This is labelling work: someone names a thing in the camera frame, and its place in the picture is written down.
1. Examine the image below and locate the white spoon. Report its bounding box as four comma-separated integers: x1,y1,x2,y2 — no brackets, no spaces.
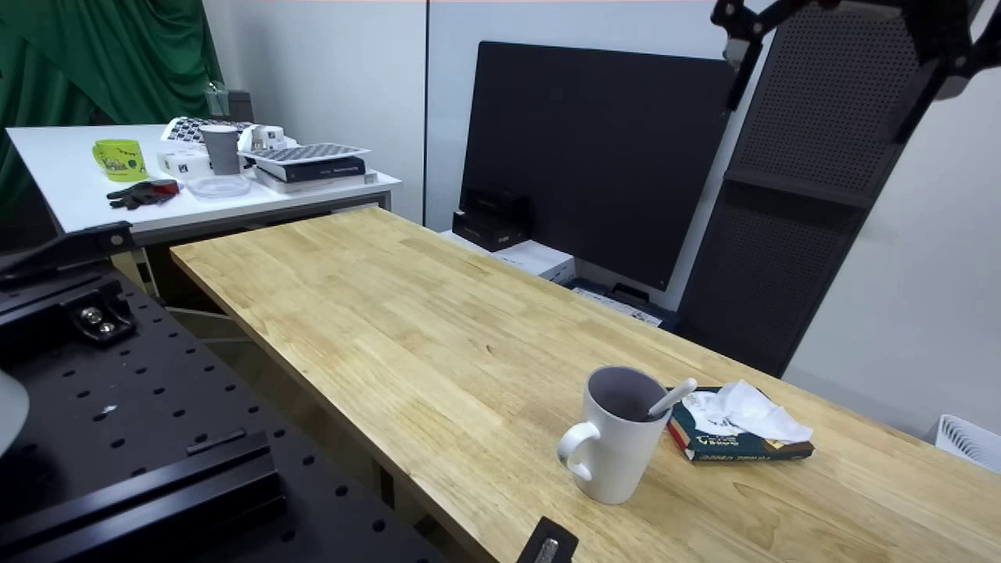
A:
644,374,700,421

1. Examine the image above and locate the white mug with dark inside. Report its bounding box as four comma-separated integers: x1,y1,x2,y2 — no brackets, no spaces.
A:
553,362,675,509

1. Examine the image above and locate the black monitor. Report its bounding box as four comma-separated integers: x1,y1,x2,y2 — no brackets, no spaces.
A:
456,37,739,293

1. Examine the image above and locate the grey keypad device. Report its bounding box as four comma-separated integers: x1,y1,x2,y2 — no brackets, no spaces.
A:
569,273,673,332

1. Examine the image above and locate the white flat box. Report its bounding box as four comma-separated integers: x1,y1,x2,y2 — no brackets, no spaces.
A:
491,235,578,289

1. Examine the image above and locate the small black device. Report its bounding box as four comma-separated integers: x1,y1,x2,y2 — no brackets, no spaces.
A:
451,196,538,252

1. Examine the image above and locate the crumpled white tissue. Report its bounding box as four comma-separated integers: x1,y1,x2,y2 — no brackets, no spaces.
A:
691,378,817,446

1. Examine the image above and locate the white box with grille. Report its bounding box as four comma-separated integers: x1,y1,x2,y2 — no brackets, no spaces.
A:
931,410,1001,476

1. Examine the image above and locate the green and white packet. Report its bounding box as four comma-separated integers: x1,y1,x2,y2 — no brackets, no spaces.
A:
667,386,819,468

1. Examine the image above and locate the black book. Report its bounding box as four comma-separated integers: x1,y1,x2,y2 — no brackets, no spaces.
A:
252,152,375,192

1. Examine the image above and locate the grey cup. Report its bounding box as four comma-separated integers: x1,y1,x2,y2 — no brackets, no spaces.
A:
198,121,246,178

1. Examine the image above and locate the black table clamp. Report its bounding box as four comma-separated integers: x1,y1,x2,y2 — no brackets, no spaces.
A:
513,514,582,563

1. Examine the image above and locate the small white box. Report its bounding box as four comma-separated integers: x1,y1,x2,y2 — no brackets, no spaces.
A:
156,143,211,178

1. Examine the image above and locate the black and red tool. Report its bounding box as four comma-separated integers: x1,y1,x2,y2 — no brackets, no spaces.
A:
103,174,188,217

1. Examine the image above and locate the yellow-green packet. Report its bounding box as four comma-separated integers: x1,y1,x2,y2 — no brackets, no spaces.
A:
89,136,156,188

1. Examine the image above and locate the green curtain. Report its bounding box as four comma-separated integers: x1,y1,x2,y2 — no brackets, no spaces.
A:
0,0,228,217

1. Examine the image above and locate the white side table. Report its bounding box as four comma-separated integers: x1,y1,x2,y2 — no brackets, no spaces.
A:
3,121,404,251

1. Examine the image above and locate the grey round disc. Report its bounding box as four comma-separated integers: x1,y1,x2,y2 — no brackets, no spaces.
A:
0,365,35,459

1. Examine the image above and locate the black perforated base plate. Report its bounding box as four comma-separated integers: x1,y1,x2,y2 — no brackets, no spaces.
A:
0,265,466,563

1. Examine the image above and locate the black bracket with screws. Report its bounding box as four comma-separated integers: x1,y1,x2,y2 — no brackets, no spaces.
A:
66,292,141,349

